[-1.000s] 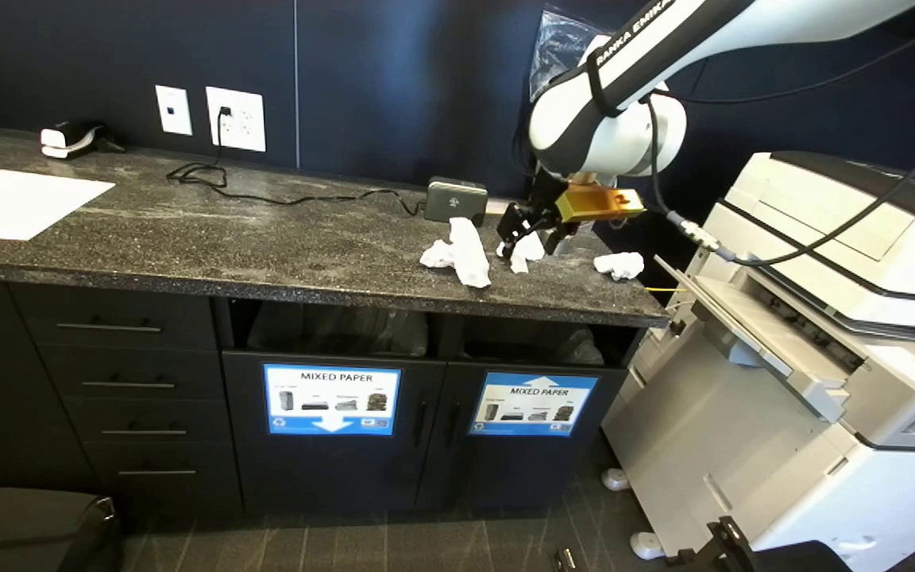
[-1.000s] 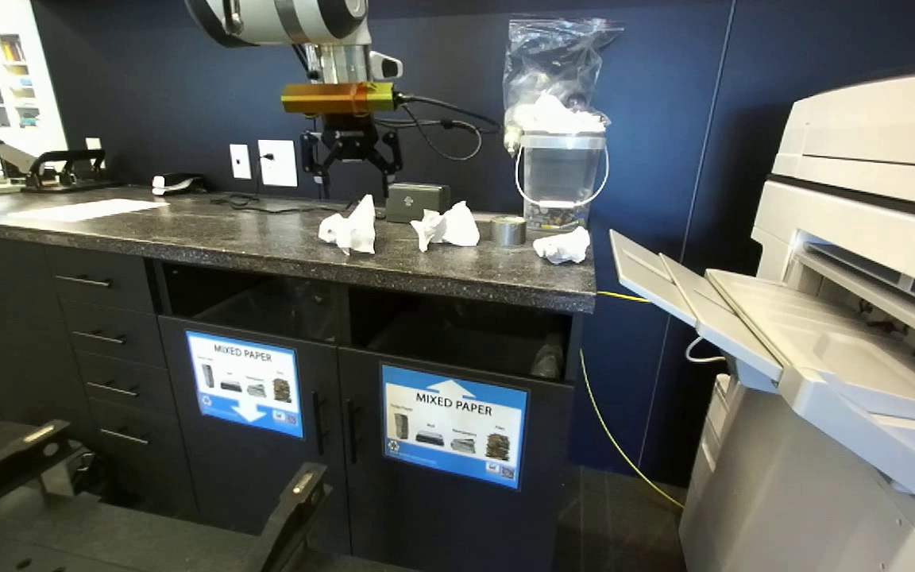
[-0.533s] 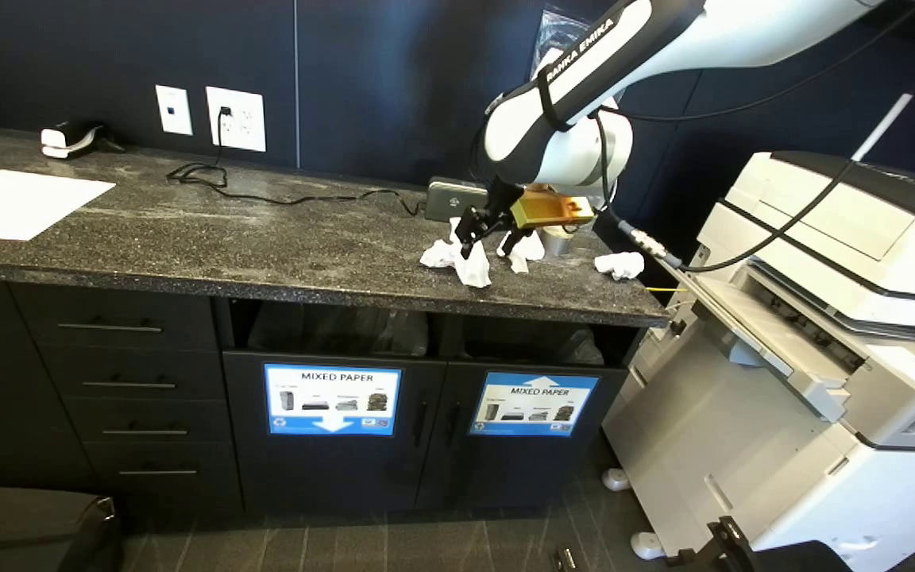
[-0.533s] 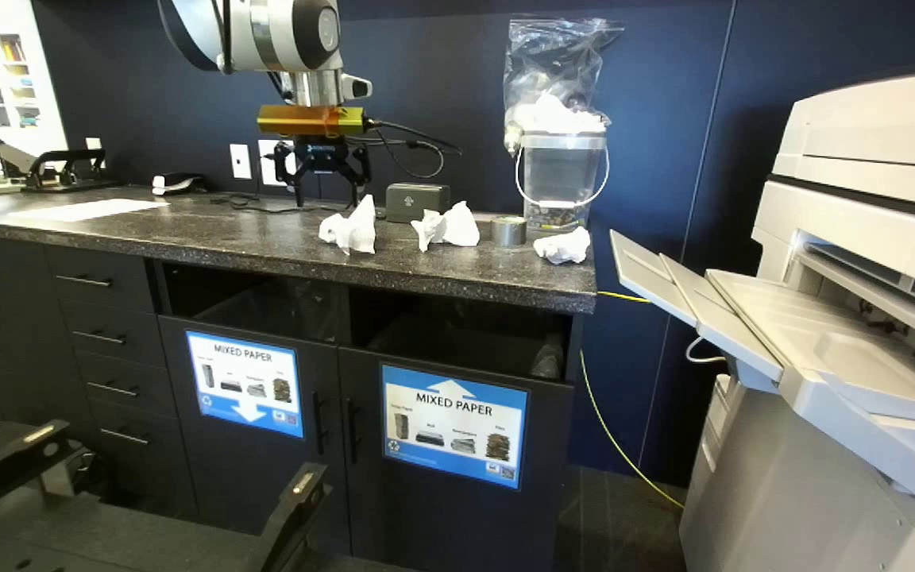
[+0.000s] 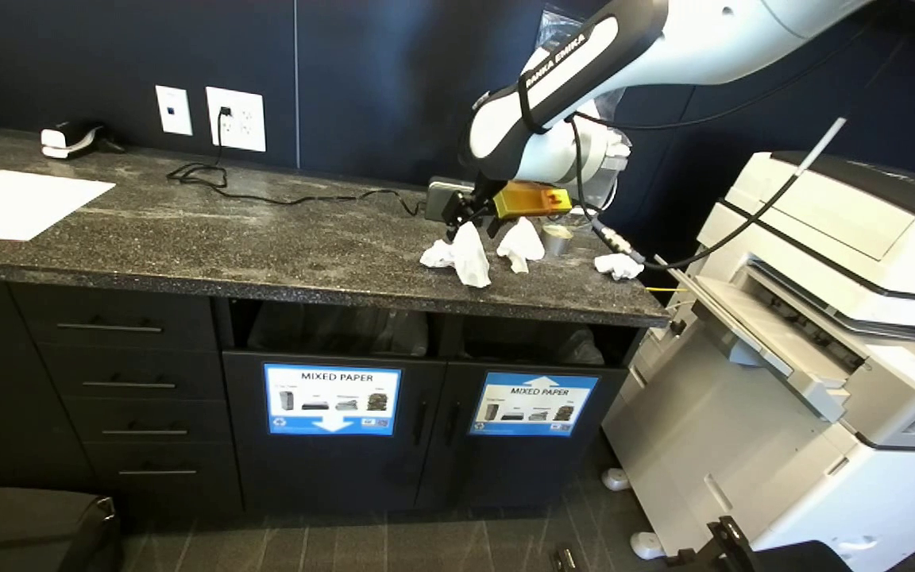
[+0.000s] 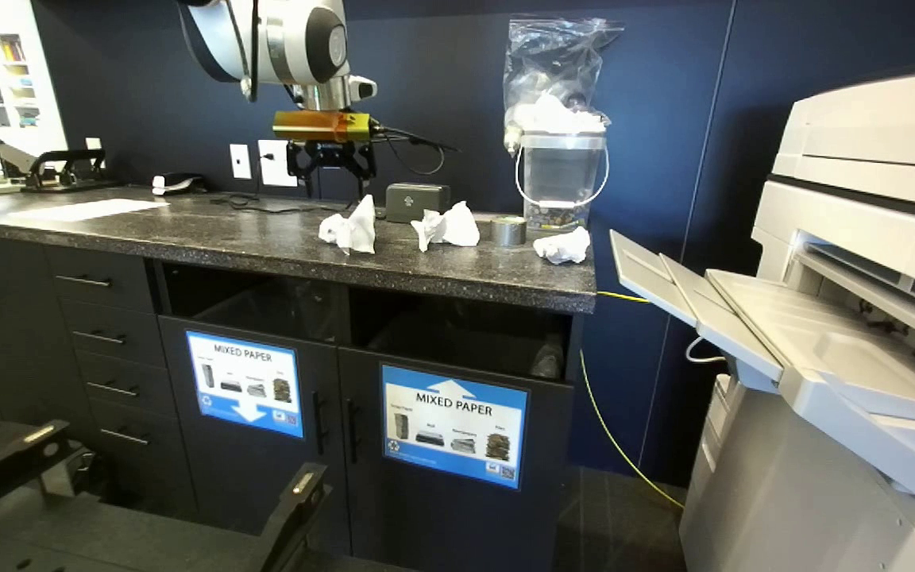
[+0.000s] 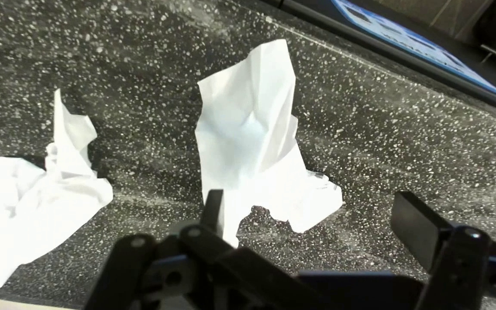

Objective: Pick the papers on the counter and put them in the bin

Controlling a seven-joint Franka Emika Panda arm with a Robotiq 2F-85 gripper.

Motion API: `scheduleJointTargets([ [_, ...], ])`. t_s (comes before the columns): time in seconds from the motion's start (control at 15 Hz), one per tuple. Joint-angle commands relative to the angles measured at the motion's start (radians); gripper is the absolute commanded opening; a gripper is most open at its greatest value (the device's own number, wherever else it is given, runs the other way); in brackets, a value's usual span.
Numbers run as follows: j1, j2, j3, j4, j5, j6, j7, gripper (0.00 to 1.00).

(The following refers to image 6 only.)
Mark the large white outlet plate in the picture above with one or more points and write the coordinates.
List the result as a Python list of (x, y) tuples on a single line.
[(272, 163)]

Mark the clear plastic bucket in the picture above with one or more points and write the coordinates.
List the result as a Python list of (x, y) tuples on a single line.
[(558, 187)]

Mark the black metal stand frame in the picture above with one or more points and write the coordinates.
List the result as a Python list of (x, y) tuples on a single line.
[(110, 529)]

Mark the black paper trimmer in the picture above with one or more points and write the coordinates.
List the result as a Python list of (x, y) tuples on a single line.
[(66, 170)]

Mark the white bookshelf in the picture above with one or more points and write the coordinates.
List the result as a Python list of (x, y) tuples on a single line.
[(0, 73)]

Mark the dark bin door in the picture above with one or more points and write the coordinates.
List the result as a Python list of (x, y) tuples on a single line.
[(445, 527), (257, 479)]

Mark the blue label with up arrow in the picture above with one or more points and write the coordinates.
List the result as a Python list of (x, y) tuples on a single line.
[(457, 430)]

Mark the blue label with down arrow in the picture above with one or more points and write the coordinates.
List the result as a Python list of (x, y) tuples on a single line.
[(246, 385)]

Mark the long white paper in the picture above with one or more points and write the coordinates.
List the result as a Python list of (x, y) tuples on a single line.
[(352, 227)]

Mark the white tissue wad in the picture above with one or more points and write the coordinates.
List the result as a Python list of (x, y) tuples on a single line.
[(548, 116)]

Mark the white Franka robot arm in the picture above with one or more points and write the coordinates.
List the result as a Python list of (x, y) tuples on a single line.
[(287, 43)]

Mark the small white wall plate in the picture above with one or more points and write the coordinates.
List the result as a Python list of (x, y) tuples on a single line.
[(240, 163)]

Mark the grey power adapter box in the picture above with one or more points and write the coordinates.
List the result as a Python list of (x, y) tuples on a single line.
[(415, 201)]

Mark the clear plastic bag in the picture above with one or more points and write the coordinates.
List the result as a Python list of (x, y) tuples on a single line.
[(564, 59)]

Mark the flat crumpled white paper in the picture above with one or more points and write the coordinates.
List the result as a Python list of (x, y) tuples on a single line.
[(564, 245)]

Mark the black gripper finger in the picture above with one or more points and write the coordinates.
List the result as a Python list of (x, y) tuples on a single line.
[(304, 178), (359, 178)]

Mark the dark counter cabinet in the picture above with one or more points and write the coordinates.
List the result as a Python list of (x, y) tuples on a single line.
[(0, 359)]

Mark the dark cabinet drawer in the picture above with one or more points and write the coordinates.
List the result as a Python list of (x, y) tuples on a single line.
[(141, 464), (125, 405), (114, 354), (98, 303)]

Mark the white office printer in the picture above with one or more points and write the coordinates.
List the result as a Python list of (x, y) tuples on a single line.
[(851, 445)]

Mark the orange wrist camera bar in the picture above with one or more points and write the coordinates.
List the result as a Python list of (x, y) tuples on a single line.
[(322, 125)]

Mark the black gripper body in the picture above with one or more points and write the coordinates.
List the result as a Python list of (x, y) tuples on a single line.
[(331, 154)]

